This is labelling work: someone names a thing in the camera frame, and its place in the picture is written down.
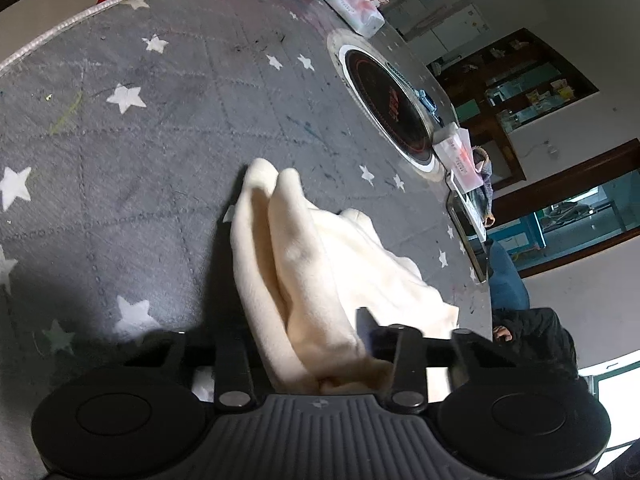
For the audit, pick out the white refrigerator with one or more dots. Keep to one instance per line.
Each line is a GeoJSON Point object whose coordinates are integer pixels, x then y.
{"type": "Point", "coordinates": [460, 25]}

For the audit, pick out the black smartphone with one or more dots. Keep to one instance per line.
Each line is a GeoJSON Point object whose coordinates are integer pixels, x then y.
{"type": "Point", "coordinates": [467, 242]}

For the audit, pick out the person's right forearm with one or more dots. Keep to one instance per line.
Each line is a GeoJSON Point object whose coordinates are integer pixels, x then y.
{"type": "Point", "coordinates": [542, 340]}

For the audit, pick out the teal cabinet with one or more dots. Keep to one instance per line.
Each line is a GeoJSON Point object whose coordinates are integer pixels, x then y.
{"type": "Point", "coordinates": [525, 237]}

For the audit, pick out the round induction cooker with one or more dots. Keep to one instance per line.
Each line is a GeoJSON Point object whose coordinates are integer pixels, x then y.
{"type": "Point", "coordinates": [385, 105]}

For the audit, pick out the cream fleece garment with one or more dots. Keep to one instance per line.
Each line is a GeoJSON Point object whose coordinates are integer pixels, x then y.
{"type": "Point", "coordinates": [310, 270]}

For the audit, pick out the blue patterned fabric pouch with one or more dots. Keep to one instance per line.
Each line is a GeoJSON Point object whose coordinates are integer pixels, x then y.
{"type": "Point", "coordinates": [486, 180]}

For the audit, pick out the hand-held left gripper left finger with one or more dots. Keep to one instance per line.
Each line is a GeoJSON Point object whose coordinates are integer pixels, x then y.
{"type": "Point", "coordinates": [232, 360]}

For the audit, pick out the wooden display cabinet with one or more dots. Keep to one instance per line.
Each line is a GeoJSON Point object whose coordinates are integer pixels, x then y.
{"type": "Point", "coordinates": [500, 70]}

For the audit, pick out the pink tissue box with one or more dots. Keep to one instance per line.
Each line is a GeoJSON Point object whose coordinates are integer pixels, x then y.
{"type": "Point", "coordinates": [457, 155]}

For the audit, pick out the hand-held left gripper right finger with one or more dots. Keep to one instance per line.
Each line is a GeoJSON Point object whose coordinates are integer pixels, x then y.
{"type": "Point", "coordinates": [367, 332]}

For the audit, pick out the person's right hand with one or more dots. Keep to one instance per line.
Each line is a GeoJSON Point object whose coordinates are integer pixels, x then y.
{"type": "Point", "coordinates": [502, 333]}

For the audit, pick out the wooden doorway frame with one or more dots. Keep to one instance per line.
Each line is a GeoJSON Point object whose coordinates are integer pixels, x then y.
{"type": "Point", "coordinates": [575, 180]}

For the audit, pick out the white soft tissue pack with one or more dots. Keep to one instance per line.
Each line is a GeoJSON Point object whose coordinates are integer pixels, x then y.
{"type": "Point", "coordinates": [352, 6]}

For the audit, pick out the blue pen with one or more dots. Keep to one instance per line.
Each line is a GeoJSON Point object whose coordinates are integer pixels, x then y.
{"type": "Point", "coordinates": [427, 101]}

